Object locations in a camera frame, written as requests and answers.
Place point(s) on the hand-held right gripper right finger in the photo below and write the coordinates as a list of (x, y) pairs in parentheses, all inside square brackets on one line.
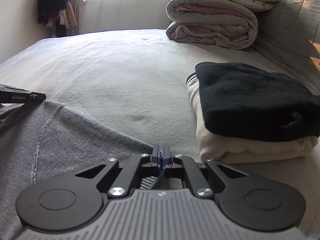
[(165, 158)]

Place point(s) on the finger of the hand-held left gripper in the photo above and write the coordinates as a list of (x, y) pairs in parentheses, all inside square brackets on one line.
[(38, 97)]

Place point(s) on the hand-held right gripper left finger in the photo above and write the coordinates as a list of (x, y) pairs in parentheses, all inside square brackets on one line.
[(157, 156)]

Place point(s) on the grey knit sweater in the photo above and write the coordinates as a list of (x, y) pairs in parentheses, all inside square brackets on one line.
[(75, 135)]

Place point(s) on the hanging dark clothes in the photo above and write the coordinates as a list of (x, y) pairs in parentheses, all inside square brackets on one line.
[(52, 2)]

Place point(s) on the folded cream garment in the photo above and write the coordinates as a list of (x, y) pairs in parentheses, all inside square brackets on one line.
[(237, 150)]

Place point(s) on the patterned curtain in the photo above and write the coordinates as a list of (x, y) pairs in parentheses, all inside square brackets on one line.
[(76, 5)]

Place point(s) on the folded black garment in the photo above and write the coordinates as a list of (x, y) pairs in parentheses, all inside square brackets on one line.
[(250, 100)]

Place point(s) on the folded pink grey quilt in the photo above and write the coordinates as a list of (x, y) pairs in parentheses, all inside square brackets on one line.
[(212, 22)]

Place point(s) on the grey quilted headboard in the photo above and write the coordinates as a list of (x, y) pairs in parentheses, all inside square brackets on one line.
[(287, 30)]

